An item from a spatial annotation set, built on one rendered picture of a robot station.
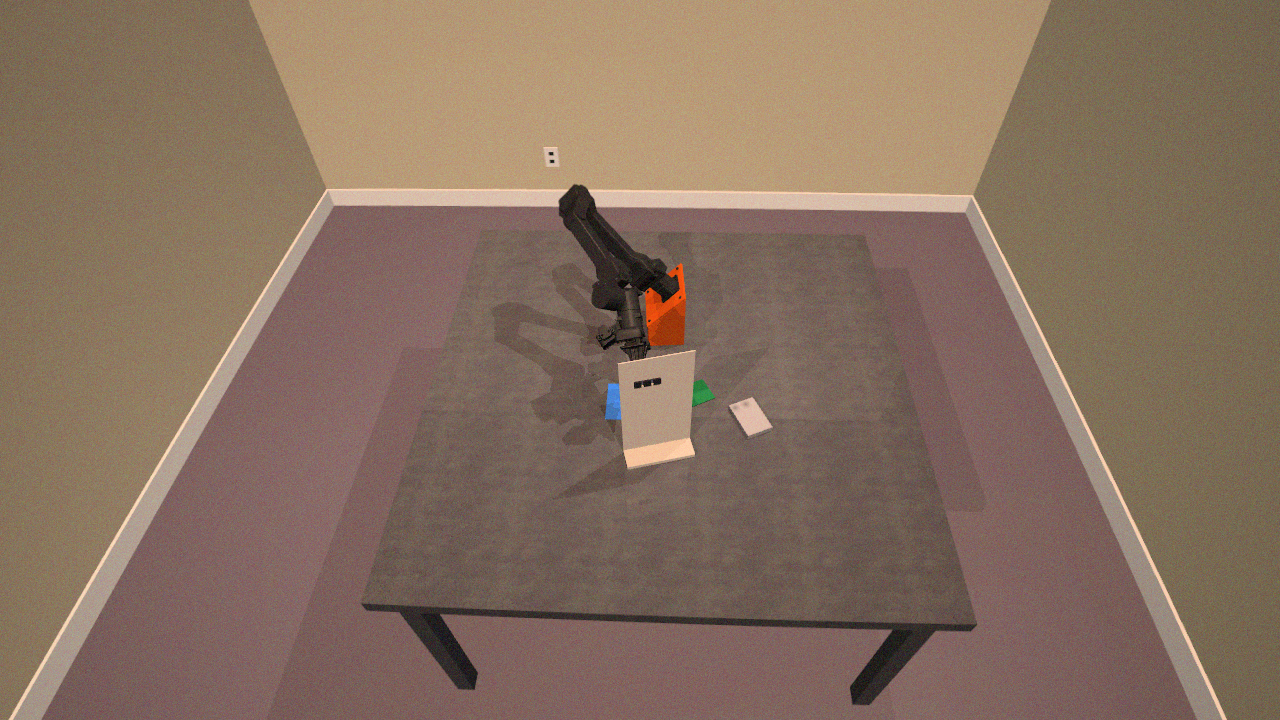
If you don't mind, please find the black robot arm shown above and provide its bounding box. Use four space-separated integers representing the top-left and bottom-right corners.
558 184 680 350

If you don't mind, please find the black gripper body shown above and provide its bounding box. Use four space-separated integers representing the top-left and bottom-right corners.
614 309 652 351

